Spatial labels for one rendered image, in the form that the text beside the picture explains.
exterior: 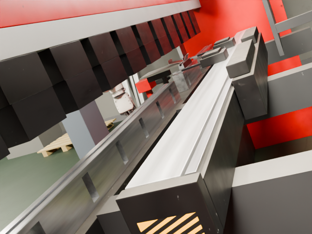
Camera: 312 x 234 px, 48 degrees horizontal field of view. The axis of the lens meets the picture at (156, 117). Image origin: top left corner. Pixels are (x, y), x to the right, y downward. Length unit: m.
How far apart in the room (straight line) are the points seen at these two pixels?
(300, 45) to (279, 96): 1.06
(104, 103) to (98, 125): 4.37
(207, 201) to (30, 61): 0.49
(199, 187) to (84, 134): 1.81
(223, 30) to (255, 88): 1.89
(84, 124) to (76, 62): 1.31
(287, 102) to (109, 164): 0.74
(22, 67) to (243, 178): 0.50
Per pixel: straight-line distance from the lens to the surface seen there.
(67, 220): 0.79
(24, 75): 0.79
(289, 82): 1.38
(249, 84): 0.99
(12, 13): 0.84
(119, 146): 1.04
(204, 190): 0.53
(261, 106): 1.01
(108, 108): 6.67
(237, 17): 2.85
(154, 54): 1.50
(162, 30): 1.71
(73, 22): 1.03
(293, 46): 2.42
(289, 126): 3.03
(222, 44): 1.94
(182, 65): 1.94
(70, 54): 0.95
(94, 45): 1.07
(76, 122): 2.28
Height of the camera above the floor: 1.19
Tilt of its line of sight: 12 degrees down
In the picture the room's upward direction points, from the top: 23 degrees counter-clockwise
